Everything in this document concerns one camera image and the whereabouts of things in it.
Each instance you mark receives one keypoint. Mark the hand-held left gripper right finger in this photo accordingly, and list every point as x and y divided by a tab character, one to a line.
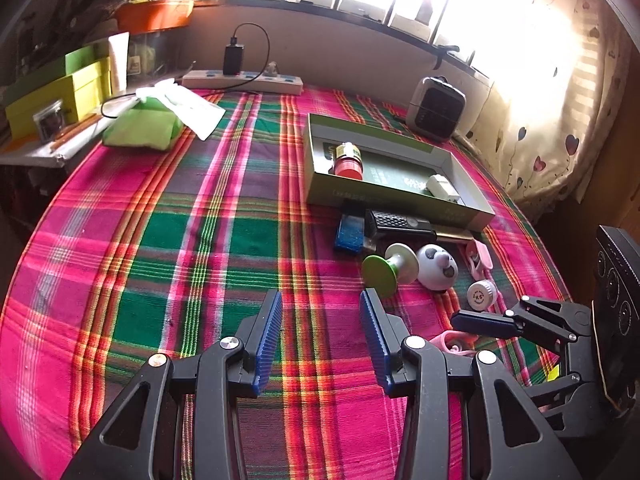
375	335

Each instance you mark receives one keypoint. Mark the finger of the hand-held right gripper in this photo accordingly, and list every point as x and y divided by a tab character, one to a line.
480	322
570	400

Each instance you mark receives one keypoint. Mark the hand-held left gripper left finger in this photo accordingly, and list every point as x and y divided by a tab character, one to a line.
267	330

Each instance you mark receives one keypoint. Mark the pink plastic holder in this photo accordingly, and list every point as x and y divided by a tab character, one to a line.
445	342

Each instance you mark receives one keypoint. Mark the pink white clip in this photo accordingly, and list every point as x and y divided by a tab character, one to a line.
479	257

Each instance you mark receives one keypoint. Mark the green and white spool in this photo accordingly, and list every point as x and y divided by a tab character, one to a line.
380	270

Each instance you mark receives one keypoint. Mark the white panda toy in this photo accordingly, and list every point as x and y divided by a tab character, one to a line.
435	267

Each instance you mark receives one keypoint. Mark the blue case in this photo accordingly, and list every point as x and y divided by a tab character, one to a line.
350	232

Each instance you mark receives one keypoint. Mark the beige flat box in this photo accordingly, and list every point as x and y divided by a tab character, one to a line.
455	235

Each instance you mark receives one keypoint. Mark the black rectangular device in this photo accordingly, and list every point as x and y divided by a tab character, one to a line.
395	222

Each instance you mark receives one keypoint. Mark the pink green plaid blanket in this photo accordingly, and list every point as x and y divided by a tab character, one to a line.
150	260

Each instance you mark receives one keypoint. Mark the white charger adapter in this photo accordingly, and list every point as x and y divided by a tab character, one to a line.
442	187

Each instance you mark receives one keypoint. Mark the cream heart print curtain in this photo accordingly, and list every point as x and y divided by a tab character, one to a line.
550	135

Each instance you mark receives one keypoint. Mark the red cap bottle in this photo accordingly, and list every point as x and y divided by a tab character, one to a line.
347	165

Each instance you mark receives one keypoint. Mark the grey small heater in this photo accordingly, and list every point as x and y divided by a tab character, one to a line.
435	110

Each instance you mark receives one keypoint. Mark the white paper sheet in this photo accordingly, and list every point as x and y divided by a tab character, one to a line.
200	115

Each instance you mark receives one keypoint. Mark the green tissue pack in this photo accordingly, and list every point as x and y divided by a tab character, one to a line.
140	130

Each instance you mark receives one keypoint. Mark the white power strip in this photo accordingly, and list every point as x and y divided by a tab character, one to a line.
210	79

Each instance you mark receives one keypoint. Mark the white plug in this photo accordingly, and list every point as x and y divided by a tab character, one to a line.
272	69

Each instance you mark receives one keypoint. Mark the black hook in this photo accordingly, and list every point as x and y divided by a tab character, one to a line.
442	55

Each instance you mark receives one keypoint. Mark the white side table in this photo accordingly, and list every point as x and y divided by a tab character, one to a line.
30	152

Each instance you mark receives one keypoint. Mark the glass tank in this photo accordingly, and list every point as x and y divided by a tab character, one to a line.
160	52

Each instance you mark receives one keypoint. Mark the small clear plastic box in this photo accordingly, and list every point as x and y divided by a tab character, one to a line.
49	119

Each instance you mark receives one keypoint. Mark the white tube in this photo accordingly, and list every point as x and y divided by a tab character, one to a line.
119	62

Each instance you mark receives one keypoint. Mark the green yellow cardboard box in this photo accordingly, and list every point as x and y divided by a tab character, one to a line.
75	90

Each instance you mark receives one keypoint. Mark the orange planter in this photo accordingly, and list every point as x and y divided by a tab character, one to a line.
155	15

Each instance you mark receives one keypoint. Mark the window frame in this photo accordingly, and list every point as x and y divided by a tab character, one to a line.
380	15

